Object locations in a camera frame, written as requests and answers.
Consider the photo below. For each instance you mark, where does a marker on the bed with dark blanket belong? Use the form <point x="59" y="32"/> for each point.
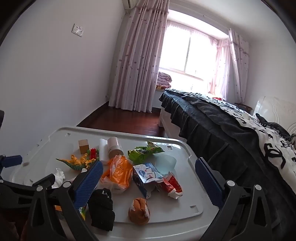
<point x="208" y="125"/>

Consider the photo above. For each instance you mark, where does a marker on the orange plastic bag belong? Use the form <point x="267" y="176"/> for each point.
<point x="119" y="172"/>

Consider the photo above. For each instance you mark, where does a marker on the red green toy car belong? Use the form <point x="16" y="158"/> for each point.
<point x="93" y="154"/>

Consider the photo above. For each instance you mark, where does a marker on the dark grey cloth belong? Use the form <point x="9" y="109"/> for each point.
<point x="272" y="126"/>

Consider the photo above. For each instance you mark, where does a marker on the translucent plastic cup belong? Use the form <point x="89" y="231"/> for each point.
<point x="165" y="163"/>

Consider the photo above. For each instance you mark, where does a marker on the wooden block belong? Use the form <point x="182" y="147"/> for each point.
<point x="83" y="147"/>

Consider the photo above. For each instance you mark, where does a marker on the black white printed blanket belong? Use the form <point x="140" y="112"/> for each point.
<point x="272" y="148"/>

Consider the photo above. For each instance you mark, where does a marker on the yellow green packet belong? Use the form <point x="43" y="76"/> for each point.
<point x="82" y="212"/>

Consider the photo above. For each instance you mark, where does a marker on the crumpled white tissue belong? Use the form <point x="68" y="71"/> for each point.
<point x="59" y="177"/>

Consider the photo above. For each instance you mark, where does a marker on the green snack bag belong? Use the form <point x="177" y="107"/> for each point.
<point x="143" y="154"/>

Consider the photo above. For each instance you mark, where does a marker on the sheer pink curtain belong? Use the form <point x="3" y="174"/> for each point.
<point x="222" y="69"/>

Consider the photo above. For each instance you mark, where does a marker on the white bed frame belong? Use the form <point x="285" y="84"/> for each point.
<point x="165" y="120"/>

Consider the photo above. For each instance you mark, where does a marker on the window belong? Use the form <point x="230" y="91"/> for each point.
<point x="198" y="58"/>

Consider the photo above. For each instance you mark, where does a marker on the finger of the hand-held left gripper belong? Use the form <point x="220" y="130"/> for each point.
<point x="20" y="190"/>
<point x="12" y="160"/>

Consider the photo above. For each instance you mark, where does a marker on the yellow green dinosaur toy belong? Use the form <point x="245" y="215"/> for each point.
<point x="78" y="162"/>

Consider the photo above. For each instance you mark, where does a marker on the white air conditioner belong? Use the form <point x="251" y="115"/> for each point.
<point x="130" y="3"/>

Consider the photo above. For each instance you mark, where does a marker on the white headboard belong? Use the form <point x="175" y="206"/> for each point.
<point x="275" y="107"/>

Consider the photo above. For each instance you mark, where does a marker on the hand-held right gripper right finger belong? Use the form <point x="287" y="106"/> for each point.
<point x="208" y="183"/>

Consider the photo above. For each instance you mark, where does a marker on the pink dotted curtain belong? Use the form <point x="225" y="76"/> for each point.
<point x="237" y="64"/>
<point x="136" y="58"/>

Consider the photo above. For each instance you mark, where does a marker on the red white wrapper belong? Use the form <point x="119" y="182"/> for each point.
<point x="172" y="185"/>

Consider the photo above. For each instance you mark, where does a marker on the blue white carton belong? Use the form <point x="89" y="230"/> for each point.
<point x="144" y="176"/>

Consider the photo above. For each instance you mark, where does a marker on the white plastic storage box lid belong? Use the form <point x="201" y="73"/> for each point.
<point x="185" y="197"/>

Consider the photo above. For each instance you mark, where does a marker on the wooden bedside table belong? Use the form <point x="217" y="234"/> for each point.
<point x="242" y="106"/>

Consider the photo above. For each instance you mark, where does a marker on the white wall switch panel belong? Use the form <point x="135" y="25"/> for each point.
<point x="78" y="30"/>

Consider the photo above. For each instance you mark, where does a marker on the white plastic bag roll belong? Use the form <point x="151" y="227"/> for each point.
<point x="103" y="148"/>

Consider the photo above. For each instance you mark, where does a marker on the folded pink quilt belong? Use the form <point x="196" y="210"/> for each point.
<point x="164" y="80"/>

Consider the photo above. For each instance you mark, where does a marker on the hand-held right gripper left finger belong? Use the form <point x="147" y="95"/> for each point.
<point x="90" y="183"/>

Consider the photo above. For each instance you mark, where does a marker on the black sock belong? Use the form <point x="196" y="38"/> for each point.
<point x="101" y="208"/>

